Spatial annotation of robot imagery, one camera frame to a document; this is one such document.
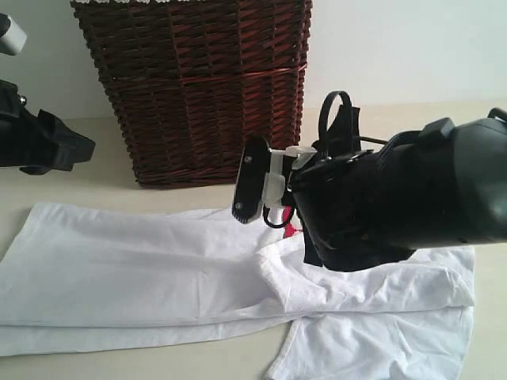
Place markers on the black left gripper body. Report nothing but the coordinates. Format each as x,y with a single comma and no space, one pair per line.
24,144

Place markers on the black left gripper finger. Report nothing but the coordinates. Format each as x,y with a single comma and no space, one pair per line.
63,148

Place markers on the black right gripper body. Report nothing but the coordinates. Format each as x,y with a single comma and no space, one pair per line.
335,200

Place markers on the white t-shirt red lettering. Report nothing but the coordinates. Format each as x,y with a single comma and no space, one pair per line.
85,280

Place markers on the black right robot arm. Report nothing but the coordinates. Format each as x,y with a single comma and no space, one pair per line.
444,185

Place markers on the dark red wicker basket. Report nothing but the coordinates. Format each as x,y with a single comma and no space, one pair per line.
189,82

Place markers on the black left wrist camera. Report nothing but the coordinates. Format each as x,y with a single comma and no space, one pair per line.
13,37

